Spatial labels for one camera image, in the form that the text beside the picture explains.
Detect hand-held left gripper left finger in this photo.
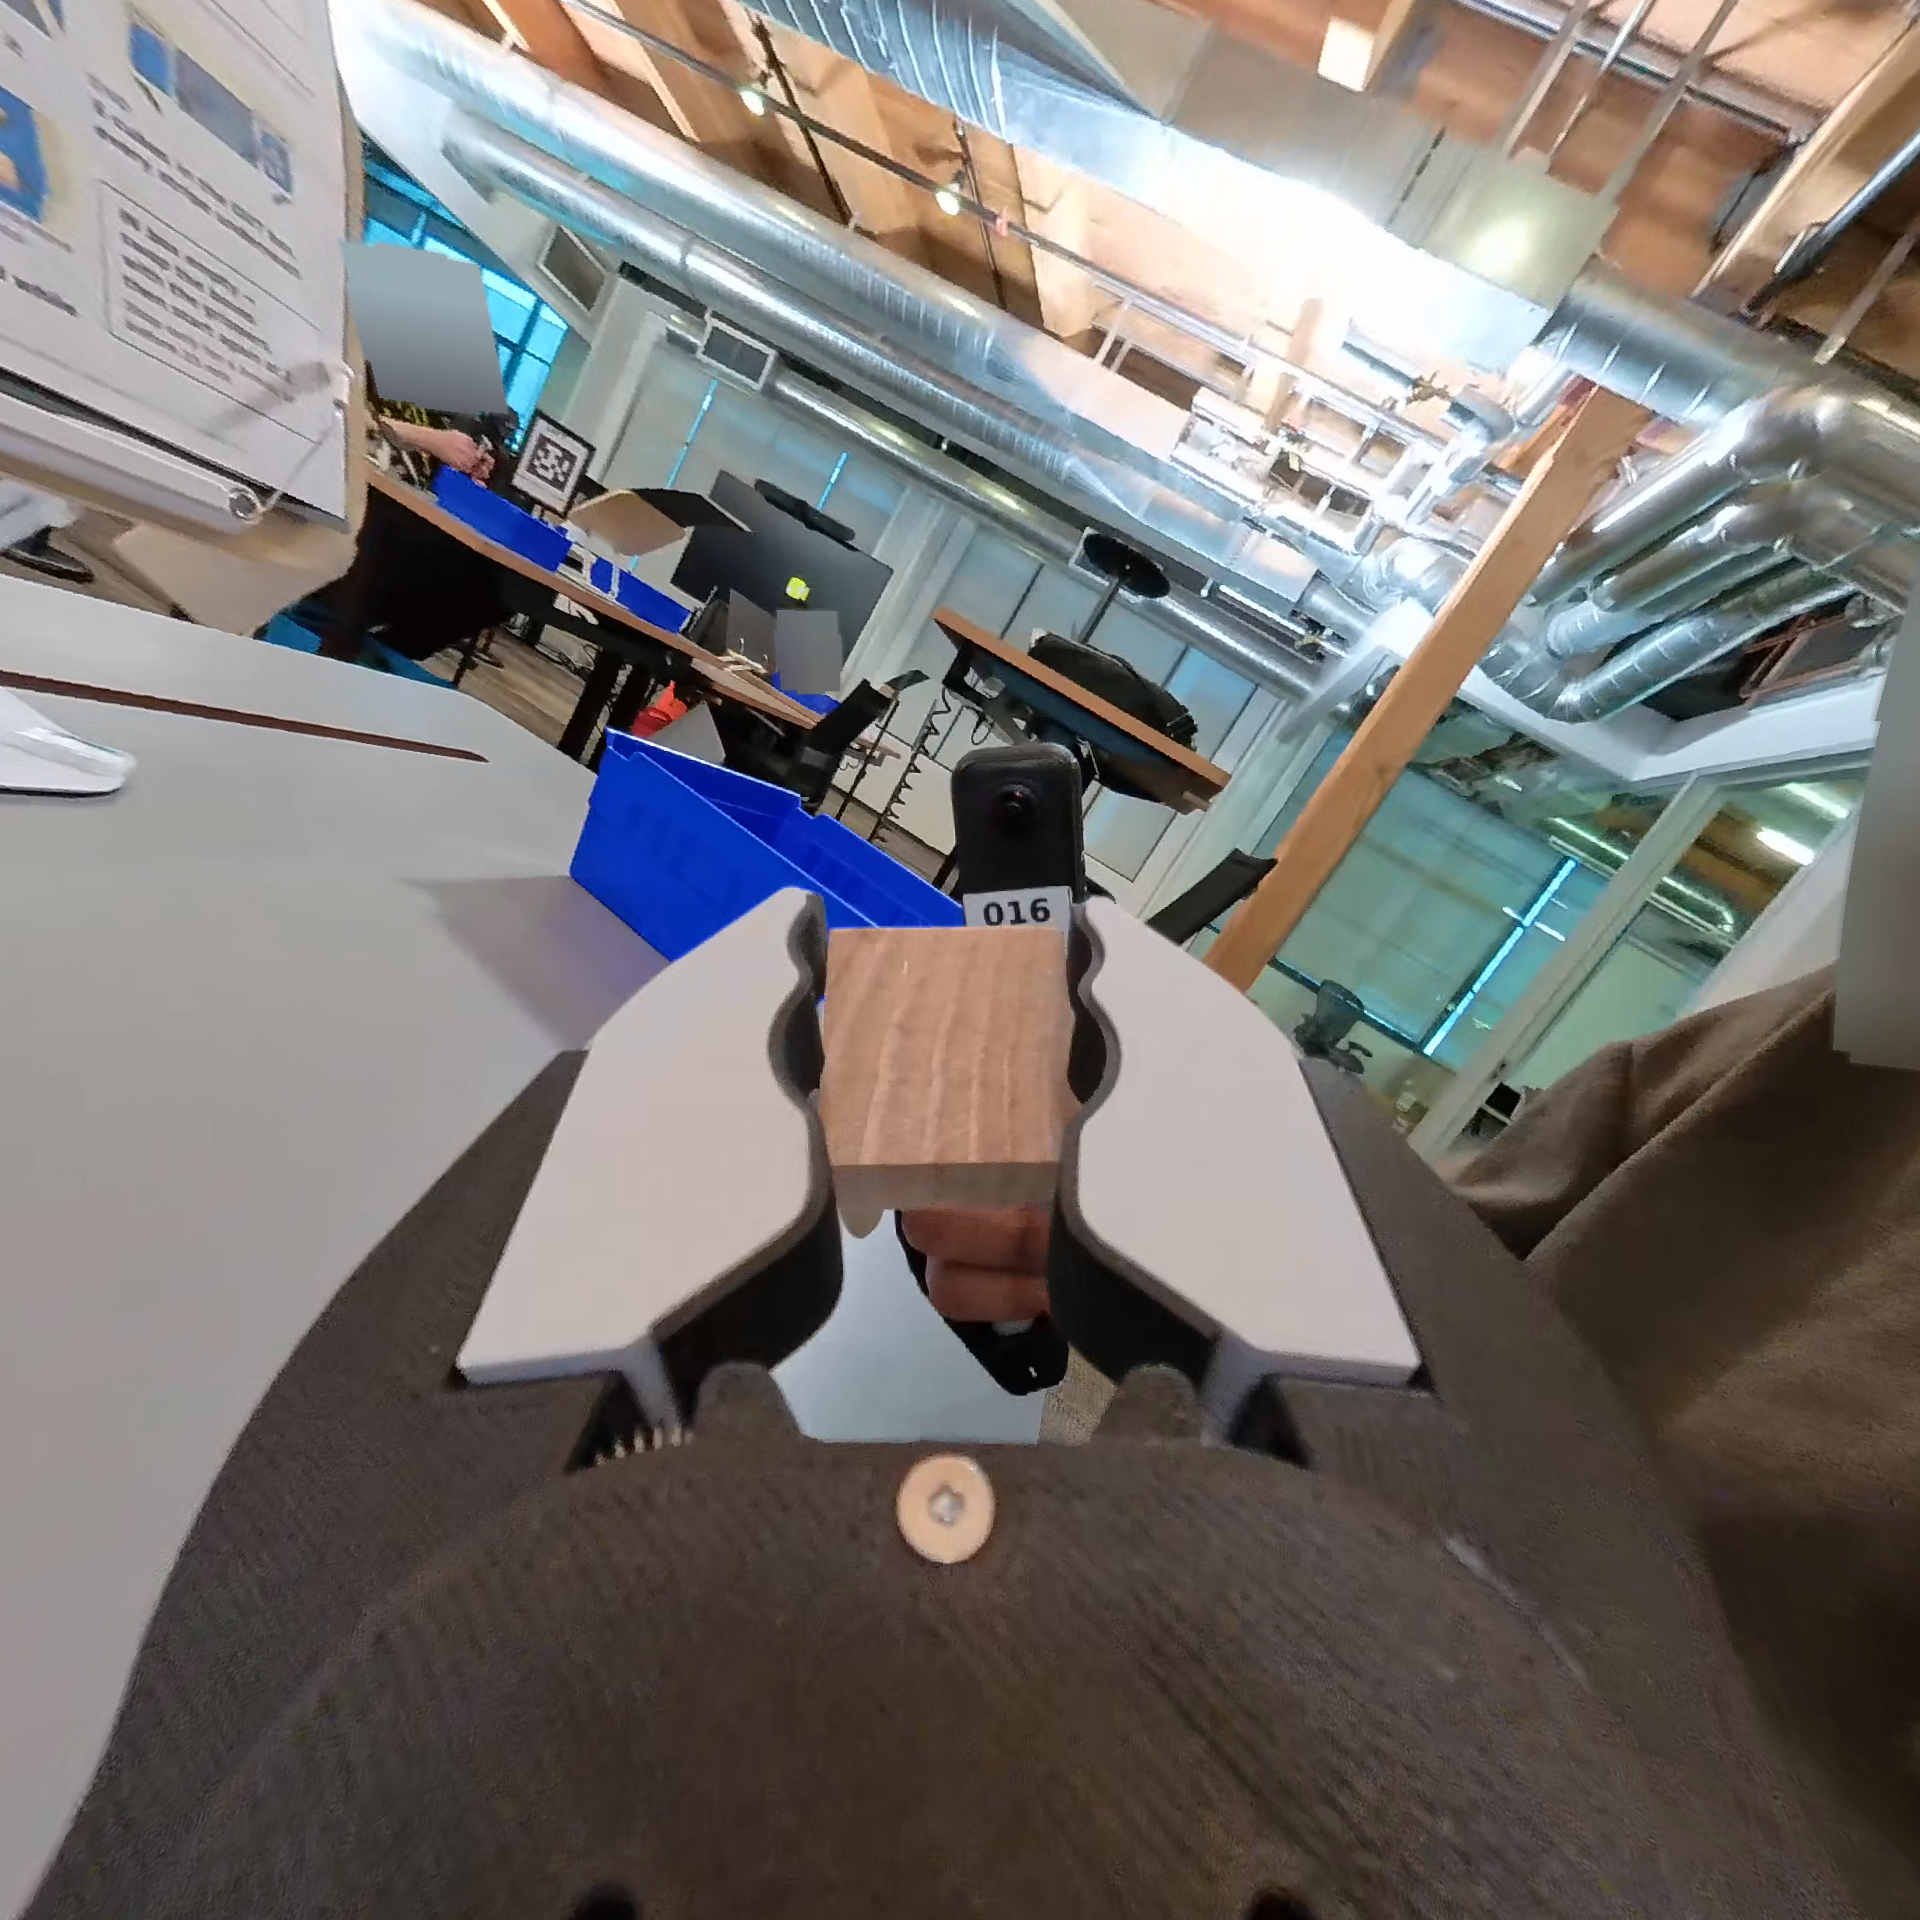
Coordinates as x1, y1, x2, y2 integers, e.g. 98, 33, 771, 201
455, 893, 846, 1426

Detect wooden-top standing desk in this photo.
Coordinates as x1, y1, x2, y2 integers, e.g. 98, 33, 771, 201
931, 609, 1234, 890

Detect framed tag sign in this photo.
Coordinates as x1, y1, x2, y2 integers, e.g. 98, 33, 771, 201
511, 412, 600, 514

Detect blue plastic bin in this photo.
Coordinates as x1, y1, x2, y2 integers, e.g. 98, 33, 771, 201
570, 728, 969, 965

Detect black backpack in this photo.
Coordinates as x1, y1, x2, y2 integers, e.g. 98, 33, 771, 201
1027, 634, 1203, 748

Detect black pole with round disc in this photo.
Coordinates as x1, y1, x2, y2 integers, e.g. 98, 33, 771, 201
1078, 533, 1176, 645

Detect grey desk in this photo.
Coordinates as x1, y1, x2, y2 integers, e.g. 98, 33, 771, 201
0, 576, 1053, 1893

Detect tan cardboard sheet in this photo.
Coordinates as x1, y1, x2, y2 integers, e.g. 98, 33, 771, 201
567, 488, 750, 561

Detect wooden support post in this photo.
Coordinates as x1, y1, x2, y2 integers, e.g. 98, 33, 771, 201
1206, 387, 1655, 995

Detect black office chair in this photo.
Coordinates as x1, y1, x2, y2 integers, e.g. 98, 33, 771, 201
718, 669, 933, 818

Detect silver insulated pipes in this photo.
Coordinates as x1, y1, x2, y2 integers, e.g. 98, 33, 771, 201
1297, 375, 1920, 730

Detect person's right hand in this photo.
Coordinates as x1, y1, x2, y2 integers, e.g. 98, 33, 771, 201
897, 1201, 1061, 1329

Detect small blue bin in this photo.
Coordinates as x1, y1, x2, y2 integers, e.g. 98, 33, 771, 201
432, 465, 577, 572
577, 552, 696, 628

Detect laminated instruction board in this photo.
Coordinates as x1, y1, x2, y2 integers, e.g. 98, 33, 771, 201
0, 0, 369, 529

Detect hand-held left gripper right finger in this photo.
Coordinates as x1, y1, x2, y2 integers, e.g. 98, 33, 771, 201
1049, 893, 1426, 1449

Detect blue-taped wooden cube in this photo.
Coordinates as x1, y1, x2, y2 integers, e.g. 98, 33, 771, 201
816, 925, 1087, 1213

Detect silver ventilation duct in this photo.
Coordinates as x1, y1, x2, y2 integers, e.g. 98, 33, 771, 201
330, 0, 1920, 452
442, 113, 1360, 699

